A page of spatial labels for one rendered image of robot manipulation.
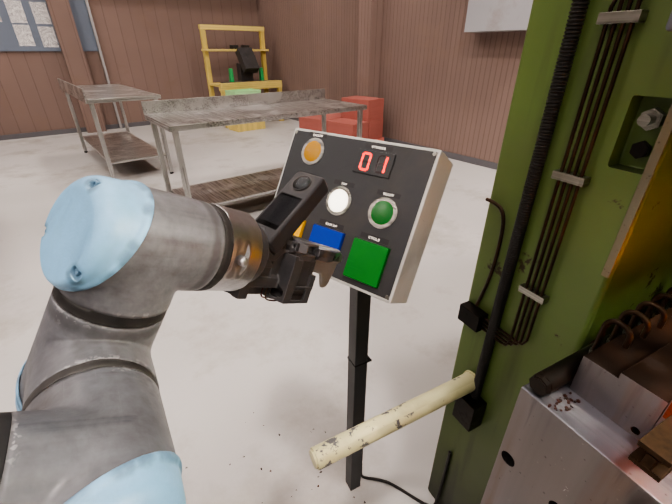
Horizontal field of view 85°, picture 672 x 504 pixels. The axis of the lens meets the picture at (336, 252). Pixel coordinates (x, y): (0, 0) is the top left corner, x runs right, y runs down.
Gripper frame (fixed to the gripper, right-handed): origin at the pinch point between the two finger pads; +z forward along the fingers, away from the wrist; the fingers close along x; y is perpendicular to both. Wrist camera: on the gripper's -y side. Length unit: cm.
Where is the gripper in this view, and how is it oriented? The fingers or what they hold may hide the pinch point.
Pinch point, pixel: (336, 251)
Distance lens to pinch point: 58.0
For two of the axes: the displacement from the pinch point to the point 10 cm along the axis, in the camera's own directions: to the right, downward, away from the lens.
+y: -3.0, 9.5, 0.7
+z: 5.2, 1.0, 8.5
